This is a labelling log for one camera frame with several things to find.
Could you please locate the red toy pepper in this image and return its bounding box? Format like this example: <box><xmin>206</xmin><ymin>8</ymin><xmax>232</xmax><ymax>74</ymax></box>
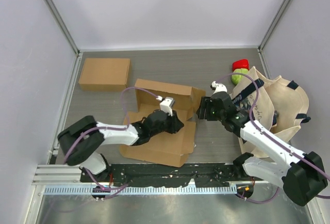
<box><xmin>232</xmin><ymin>59</ymin><xmax>250</xmax><ymax>71</ymax></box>

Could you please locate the brown cardboard box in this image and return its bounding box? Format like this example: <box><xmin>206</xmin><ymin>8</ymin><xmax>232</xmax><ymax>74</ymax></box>
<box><xmin>78</xmin><ymin>58</ymin><xmax>131</xmax><ymax>92</ymax></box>
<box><xmin>119</xmin><ymin>78</ymin><xmax>206</xmax><ymax>167</ymax></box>

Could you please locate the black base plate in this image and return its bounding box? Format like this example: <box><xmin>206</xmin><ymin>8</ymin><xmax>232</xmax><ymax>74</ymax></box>
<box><xmin>94</xmin><ymin>163</ymin><xmax>252</xmax><ymax>188</ymax></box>

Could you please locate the beige tote bag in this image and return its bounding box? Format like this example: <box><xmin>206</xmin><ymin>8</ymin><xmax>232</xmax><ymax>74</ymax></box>
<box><xmin>230</xmin><ymin>67</ymin><xmax>310</xmax><ymax>143</ymax></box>

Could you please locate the white slotted cable duct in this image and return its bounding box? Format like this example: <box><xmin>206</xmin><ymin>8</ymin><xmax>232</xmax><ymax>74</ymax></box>
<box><xmin>43</xmin><ymin>184</ymin><xmax>237</xmax><ymax>196</ymax></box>

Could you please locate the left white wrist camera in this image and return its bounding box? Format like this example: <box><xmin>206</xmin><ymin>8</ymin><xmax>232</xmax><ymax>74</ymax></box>
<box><xmin>156</xmin><ymin>95</ymin><xmax>175</xmax><ymax>116</ymax></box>

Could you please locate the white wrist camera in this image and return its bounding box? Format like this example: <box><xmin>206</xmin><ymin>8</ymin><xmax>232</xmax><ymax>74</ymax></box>
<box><xmin>156</xmin><ymin>95</ymin><xmax>175</xmax><ymax>116</ymax></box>
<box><xmin>210</xmin><ymin>81</ymin><xmax>227</xmax><ymax>94</ymax></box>

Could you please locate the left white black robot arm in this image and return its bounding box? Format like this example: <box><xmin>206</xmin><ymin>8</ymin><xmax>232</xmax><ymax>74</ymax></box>
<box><xmin>57</xmin><ymin>109</ymin><xmax>184</xmax><ymax>182</ymax></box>

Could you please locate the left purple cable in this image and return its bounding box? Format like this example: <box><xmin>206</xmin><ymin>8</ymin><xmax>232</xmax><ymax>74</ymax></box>
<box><xmin>63</xmin><ymin>86</ymin><xmax>164</xmax><ymax>200</ymax></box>

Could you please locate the green toy cabbage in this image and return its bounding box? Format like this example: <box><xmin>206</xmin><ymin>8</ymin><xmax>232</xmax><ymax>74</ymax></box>
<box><xmin>231</xmin><ymin>68</ymin><xmax>249</xmax><ymax>85</ymax></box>

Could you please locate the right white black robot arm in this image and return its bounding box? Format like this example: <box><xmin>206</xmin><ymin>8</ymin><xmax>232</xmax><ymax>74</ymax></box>
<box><xmin>197</xmin><ymin>91</ymin><xmax>329</xmax><ymax>206</ymax></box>

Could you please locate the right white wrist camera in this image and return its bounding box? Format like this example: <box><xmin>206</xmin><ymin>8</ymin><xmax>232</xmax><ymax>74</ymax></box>
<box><xmin>210</xmin><ymin>81</ymin><xmax>227</xmax><ymax>94</ymax></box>

